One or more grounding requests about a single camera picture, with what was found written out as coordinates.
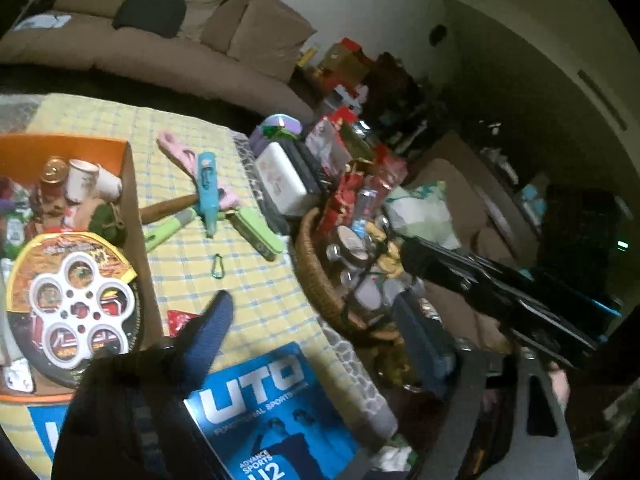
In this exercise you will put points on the white paper cup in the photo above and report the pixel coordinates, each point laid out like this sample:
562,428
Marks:
110,186
82,180

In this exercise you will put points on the light green cloth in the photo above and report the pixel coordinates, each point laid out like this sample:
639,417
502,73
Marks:
420,215

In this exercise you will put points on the purple plastic container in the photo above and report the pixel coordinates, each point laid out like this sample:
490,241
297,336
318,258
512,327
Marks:
270,122

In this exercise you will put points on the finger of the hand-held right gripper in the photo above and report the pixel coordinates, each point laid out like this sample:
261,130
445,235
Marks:
440,260

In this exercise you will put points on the yellow checked tablecloth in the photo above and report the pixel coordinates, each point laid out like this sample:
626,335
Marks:
175,280

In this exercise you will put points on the orange cardboard box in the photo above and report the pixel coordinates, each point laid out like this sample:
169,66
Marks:
135,210

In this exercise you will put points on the pink clamp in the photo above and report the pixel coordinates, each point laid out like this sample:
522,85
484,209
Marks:
172,145

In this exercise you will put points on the blue clamp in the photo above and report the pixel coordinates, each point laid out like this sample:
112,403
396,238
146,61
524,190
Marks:
206,185

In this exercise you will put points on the dark throw cushion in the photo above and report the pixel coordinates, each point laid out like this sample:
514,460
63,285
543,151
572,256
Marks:
150,10

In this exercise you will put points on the gold lidded jar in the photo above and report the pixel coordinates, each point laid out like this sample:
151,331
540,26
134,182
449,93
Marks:
52,167

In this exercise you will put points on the white plastic clip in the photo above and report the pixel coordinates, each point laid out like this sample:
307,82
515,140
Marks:
17,377

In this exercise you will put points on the white floral storage box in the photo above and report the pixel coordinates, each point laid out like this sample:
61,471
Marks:
280,180

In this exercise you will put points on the brown fabric sofa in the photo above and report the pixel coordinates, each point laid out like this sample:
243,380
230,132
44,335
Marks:
150,60

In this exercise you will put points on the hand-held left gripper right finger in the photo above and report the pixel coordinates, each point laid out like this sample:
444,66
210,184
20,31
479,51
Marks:
422,340

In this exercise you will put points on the small red packet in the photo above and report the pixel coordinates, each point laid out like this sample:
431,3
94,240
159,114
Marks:
180,321

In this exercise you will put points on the blue printed box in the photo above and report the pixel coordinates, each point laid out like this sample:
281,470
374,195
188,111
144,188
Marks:
260,410
47,430

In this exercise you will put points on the brown wicker basket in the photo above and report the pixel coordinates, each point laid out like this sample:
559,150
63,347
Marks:
320,280

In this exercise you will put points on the light green case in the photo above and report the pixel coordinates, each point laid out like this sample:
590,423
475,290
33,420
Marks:
255,232

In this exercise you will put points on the red snack bag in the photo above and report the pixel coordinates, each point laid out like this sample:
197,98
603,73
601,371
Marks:
325,135

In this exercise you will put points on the red gift boxes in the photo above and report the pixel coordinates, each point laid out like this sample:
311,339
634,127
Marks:
345,60

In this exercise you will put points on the green carabiner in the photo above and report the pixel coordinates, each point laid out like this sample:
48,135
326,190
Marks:
211,269

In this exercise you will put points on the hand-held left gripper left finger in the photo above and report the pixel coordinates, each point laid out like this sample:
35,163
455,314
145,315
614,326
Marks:
212,327

